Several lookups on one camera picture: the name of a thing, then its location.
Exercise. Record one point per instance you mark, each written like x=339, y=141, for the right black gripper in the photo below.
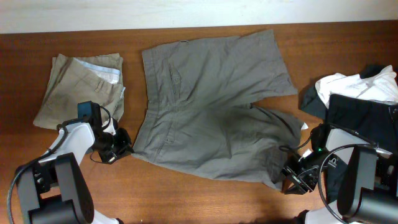
x=301, y=185

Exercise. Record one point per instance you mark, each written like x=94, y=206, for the white shirt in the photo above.
x=381, y=87

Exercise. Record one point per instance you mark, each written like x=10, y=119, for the beige shorts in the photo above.
x=74, y=80

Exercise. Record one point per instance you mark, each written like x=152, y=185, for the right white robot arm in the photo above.
x=368, y=192

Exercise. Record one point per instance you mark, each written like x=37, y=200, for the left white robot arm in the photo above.
x=52, y=188

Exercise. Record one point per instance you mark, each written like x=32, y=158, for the grey cargo shorts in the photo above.
x=202, y=117

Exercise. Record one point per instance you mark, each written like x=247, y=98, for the black garment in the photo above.
x=376, y=121

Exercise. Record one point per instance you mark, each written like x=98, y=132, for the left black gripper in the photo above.
x=124, y=149

